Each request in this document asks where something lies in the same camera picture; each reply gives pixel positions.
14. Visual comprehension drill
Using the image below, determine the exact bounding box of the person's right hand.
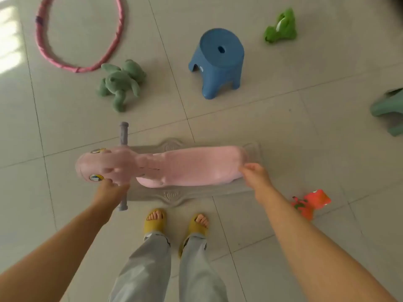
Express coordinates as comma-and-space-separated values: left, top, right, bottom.
238, 162, 275, 198

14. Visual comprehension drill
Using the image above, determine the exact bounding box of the person's left hand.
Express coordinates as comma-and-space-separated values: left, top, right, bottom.
93, 178, 130, 215

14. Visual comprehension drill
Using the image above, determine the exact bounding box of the orange plastic dinosaur toy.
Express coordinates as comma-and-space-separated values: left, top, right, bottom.
290, 189, 332, 221

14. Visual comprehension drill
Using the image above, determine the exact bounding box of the pink rocking animal toy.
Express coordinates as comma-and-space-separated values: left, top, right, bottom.
75, 122, 262, 212

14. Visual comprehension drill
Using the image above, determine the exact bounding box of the pale green plush rabbit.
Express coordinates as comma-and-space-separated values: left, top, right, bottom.
97, 59, 147, 113

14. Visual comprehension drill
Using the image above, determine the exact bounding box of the bright green plush dinosaur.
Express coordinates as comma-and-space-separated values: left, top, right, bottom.
264, 8, 298, 44

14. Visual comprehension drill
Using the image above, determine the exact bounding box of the pink hula hoop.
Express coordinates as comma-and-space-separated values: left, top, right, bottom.
35, 0, 125, 73

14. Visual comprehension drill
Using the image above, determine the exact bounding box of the person's left forearm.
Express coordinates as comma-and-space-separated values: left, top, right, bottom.
0, 201, 115, 302

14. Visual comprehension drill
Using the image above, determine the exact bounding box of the person's right forearm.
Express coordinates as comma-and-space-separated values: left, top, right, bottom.
253, 185, 398, 302

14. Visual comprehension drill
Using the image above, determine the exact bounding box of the person's left yellow slipper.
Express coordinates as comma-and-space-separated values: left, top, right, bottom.
144, 208, 167, 237

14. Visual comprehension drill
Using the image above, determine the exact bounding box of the person's left leg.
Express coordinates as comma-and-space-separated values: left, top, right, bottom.
108, 231, 172, 302

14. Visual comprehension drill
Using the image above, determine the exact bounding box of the blue plastic stool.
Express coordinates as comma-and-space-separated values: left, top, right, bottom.
188, 28, 245, 100

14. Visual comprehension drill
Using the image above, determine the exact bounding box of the teal green plastic stool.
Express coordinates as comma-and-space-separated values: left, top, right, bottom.
370, 88, 403, 137

